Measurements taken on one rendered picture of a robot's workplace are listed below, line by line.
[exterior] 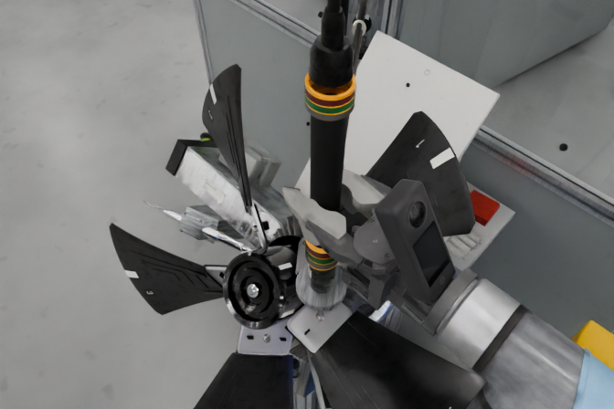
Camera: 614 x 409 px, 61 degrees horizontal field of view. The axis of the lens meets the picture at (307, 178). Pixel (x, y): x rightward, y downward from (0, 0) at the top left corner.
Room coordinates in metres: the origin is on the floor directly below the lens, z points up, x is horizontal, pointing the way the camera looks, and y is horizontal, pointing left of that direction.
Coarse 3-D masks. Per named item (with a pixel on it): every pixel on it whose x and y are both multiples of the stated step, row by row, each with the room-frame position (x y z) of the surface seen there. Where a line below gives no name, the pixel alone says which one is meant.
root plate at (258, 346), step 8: (272, 328) 0.35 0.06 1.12; (280, 328) 0.36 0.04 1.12; (240, 336) 0.34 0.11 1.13; (256, 336) 0.34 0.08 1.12; (272, 336) 0.34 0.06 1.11; (280, 336) 0.35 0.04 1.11; (288, 336) 0.35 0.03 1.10; (240, 344) 0.33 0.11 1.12; (248, 344) 0.33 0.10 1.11; (256, 344) 0.33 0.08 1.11; (264, 344) 0.33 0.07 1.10; (272, 344) 0.34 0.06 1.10; (280, 344) 0.34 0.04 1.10; (288, 344) 0.34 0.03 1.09; (240, 352) 0.32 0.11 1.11; (248, 352) 0.32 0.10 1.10; (256, 352) 0.32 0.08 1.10; (264, 352) 0.32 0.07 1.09; (272, 352) 0.33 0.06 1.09; (280, 352) 0.33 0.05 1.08; (288, 352) 0.33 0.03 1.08
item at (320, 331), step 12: (300, 312) 0.35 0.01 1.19; (312, 312) 0.35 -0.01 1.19; (324, 312) 0.35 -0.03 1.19; (336, 312) 0.35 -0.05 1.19; (348, 312) 0.35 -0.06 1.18; (288, 324) 0.33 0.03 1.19; (300, 324) 0.33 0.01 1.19; (312, 324) 0.33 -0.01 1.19; (324, 324) 0.33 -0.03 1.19; (336, 324) 0.33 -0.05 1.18; (300, 336) 0.31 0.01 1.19; (312, 336) 0.31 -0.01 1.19; (324, 336) 0.31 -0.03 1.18; (312, 348) 0.30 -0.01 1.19
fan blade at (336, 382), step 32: (352, 320) 0.34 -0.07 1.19; (320, 352) 0.29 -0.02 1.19; (352, 352) 0.29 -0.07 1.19; (384, 352) 0.29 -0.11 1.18; (416, 352) 0.29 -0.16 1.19; (352, 384) 0.24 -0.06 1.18; (384, 384) 0.24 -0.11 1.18; (416, 384) 0.24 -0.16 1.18; (448, 384) 0.24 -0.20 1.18; (480, 384) 0.24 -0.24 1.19
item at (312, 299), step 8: (304, 272) 0.36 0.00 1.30; (336, 272) 0.36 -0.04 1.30; (296, 280) 0.34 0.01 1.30; (304, 280) 0.34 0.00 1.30; (336, 280) 0.34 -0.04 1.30; (296, 288) 0.33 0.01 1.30; (304, 288) 0.33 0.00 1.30; (336, 288) 0.33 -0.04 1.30; (344, 288) 0.33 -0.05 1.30; (304, 296) 0.32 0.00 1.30; (312, 296) 0.32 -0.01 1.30; (320, 296) 0.32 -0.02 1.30; (328, 296) 0.32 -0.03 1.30; (336, 296) 0.32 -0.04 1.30; (312, 304) 0.31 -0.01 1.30; (320, 304) 0.31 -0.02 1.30; (328, 304) 0.31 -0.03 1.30; (336, 304) 0.31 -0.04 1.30
